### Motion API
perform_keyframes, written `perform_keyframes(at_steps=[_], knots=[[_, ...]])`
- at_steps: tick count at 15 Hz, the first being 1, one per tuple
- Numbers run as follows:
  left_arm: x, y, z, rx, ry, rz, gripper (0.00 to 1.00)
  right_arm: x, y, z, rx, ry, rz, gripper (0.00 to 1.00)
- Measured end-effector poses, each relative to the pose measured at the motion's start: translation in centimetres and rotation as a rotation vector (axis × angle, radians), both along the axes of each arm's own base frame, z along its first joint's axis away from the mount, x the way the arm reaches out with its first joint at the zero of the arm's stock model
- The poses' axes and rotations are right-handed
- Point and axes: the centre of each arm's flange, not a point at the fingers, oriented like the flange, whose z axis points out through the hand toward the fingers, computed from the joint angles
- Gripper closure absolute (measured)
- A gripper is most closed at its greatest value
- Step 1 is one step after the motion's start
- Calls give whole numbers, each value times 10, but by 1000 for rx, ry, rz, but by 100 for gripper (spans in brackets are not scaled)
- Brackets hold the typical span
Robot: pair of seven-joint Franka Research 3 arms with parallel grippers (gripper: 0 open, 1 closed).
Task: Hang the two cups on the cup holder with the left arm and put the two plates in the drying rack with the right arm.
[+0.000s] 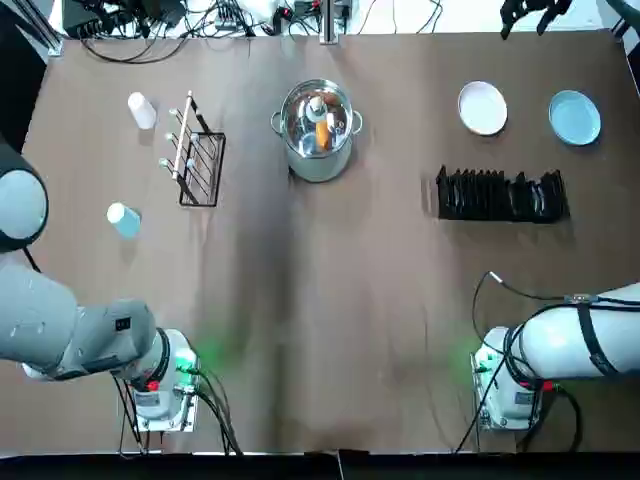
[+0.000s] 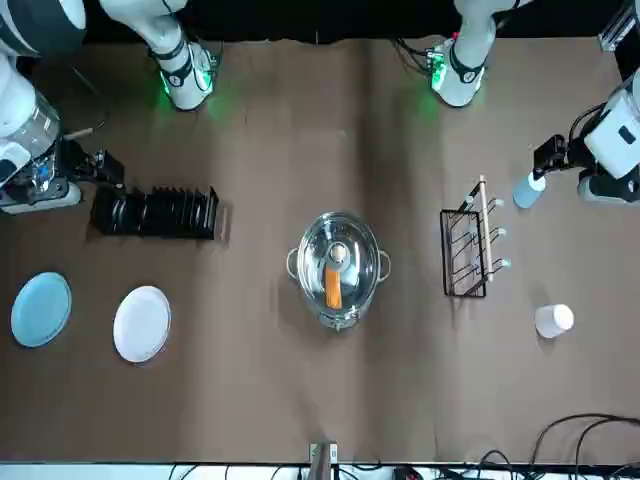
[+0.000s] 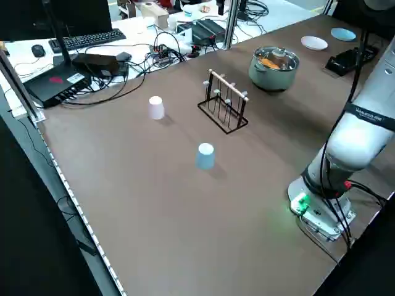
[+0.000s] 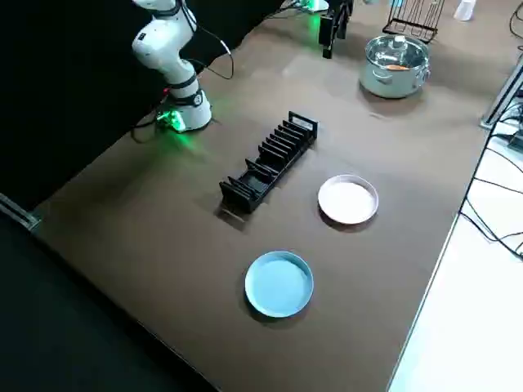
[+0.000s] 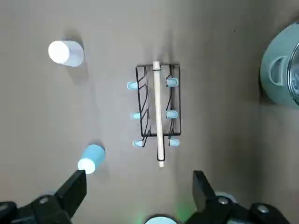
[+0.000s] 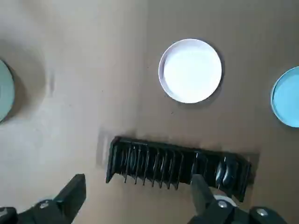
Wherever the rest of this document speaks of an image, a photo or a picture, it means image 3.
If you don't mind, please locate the light blue cup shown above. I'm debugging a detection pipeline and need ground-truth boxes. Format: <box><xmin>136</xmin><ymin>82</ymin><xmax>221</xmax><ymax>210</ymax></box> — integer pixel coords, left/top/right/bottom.
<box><xmin>195</xmin><ymin>142</ymin><xmax>216</xmax><ymax>171</ymax></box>

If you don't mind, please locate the pale pink cup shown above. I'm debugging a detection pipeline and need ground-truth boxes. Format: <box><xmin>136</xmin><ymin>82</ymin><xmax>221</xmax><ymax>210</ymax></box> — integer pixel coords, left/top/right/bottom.
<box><xmin>148</xmin><ymin>96</ymin><xmax>165</xmax><ymax>120</ymax></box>

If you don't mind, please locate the pale pink plate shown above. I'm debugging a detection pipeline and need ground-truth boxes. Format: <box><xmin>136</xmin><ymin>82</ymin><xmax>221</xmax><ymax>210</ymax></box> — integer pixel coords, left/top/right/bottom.
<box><xmin>301</xmin><ymin>35</ymin><xmax>328</xmax><ymax>51</ymax></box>

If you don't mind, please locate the light blue plate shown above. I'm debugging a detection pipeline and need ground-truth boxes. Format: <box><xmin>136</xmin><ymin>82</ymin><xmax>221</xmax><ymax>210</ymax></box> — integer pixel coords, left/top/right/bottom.
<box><xmin>330</xmin><ymin>27</ymin><xmax>357</xmax><ymax>42</ymax></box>

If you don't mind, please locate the black plate drying rack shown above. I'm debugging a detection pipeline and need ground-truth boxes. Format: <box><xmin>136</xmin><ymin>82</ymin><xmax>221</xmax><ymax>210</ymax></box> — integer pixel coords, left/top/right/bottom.
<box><xmin>325</xmin><ymin>47</ymin><xmax>380</xmax><ymax>76</ymax></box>

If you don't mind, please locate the hub with red plugs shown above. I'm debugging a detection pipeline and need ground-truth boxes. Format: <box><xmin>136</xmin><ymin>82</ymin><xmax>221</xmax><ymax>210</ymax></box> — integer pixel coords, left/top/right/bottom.
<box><xmin>150</xmin><ymin>44</ymin><xmax>174</xmax><ymax>65</ymax></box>

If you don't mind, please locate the steel pot with glass lid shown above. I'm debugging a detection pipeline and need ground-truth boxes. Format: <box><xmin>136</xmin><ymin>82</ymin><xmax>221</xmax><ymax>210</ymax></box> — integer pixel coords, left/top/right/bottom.
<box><xmin>248</xmin><ymin>46</ymin><xmax>301</xmax><ymax>91</ymax></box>

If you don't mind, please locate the orange carrot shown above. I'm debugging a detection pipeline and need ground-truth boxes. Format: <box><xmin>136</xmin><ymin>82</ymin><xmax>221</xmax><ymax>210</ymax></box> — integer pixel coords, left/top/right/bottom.
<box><xmin>260</xmin><ymin>57</ymin><xmax>279</xmax><ymax>70</ymax></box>

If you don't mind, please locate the black finned device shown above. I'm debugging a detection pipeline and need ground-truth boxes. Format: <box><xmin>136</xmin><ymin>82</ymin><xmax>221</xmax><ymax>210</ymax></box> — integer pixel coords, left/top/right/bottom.
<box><xmin>191</xmin><ymin>18</ymin><xmax>226</xmax><ymax>44</ymax></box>

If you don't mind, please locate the black power brick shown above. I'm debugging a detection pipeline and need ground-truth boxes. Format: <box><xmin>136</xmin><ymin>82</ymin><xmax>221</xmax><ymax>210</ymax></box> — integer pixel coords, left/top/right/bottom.
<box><xmin>72</xmin><ymin>52</ymin><xmax>120</xmax><ymax>75</ymax></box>

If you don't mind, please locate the wooden box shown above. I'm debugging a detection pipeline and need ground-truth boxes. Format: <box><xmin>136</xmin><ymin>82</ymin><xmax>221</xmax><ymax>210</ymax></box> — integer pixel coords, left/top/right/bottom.
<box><xmin>141</xmin><ymin>2</ymin><xmax>170</xmax><ymax>28</ymax></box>

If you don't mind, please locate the black keyboard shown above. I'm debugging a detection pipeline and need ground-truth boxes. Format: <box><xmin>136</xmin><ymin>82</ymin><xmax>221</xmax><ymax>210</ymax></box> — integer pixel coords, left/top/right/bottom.
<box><xmin>48</xmin><ymin>28</ymin><xmax>127</xmax><ymax>52</ymax></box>

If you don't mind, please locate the black box with red logo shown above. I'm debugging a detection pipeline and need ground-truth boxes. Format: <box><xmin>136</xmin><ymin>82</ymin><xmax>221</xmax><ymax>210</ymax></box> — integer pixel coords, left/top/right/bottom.
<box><xmin>23</xmin><ymin>63</ymin><xmax>93</xmax><ymax>109</ymax></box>

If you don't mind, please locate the black computer monitor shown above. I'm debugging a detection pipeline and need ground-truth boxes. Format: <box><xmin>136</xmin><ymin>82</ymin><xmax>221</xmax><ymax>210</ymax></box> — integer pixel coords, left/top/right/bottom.
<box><xmin>0</xmin><ymin>0</ymin><xmax>112</xmax><ymax>41</ymax></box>

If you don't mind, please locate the aluminium table corner profile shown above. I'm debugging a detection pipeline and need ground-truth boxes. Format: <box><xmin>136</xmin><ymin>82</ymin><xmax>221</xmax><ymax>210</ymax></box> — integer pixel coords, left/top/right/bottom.
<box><xmin>0</xmin><ymin>49</ymin><xmax>47</xmax><ymax>124</ymax></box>

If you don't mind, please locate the black wire cup holder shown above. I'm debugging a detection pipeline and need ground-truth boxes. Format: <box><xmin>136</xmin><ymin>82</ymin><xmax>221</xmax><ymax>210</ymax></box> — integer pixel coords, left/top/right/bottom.
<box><xmin>197</xmin><ymin>68</ymin><xmax>250</xmax><ymax>135</ymax></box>

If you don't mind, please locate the aluminium frame post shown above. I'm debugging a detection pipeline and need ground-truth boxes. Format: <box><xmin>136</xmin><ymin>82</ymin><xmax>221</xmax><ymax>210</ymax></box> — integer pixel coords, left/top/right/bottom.
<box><xmin>224</xmin><ymin>0</ymin><xmax>240</xmax><ymax>50</ymax></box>

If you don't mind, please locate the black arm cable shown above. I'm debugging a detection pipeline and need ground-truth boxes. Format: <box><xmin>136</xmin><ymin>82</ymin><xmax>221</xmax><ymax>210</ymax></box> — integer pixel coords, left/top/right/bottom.
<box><xmin>319</xmin><ymin>27</ymin><xmax>371</xmax><ymax>198</ymax></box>

